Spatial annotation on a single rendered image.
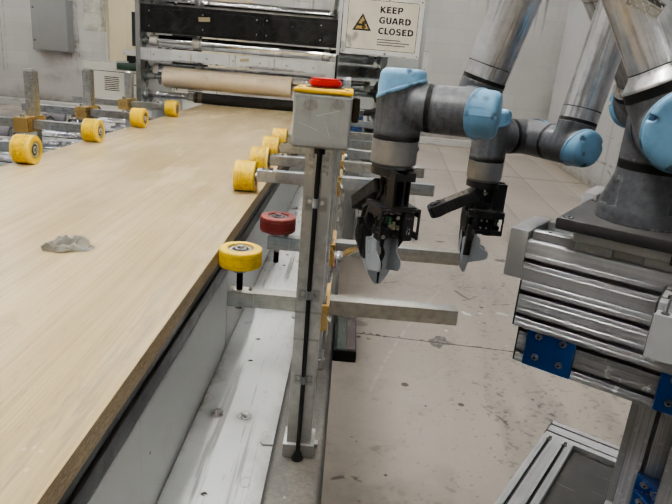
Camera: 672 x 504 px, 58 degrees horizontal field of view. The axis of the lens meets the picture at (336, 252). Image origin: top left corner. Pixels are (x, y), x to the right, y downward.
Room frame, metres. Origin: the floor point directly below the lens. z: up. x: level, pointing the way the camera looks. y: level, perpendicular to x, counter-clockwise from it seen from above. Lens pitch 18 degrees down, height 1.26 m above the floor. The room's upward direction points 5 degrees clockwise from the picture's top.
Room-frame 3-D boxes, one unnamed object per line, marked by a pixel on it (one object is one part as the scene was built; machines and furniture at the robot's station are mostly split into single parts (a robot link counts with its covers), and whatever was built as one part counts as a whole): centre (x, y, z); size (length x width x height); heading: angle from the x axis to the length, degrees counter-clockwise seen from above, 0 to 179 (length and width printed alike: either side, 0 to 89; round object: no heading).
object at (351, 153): (2.06, 0.01, 0.95); 0.50 x 0.04 x 0.04; 90
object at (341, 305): (1.06, -0.02, 0.81); 0.44 x 0.03 x 0.04; 90
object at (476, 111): (0.97, -0.18, 1.19); 0.11 x 0.11 x 0.08; 72
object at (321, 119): (0.76, 0.03, 1.18); 0.07 x 0.07 x 0.08; 0
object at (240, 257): (1.06, 0.18, 0.85); 0.08 x 0.08 x 0.11
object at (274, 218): (1.31, 0.14, 0.85); 0.08 x 0.08 x 0.11
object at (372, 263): (0.98, -0.07, 0.93); 0.06 x 0.03 x 0.09; 21
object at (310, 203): (0.76, 0.03, 0.93); 0.05 x 0.05 x 0.45; 0
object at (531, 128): (1.34, -0.41, 1.12); 0.11 x 0.11 x 0.08; 27
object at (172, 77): (3.88, 0.56, 1.05); 1.43 x 0.12 x 0.12; 90
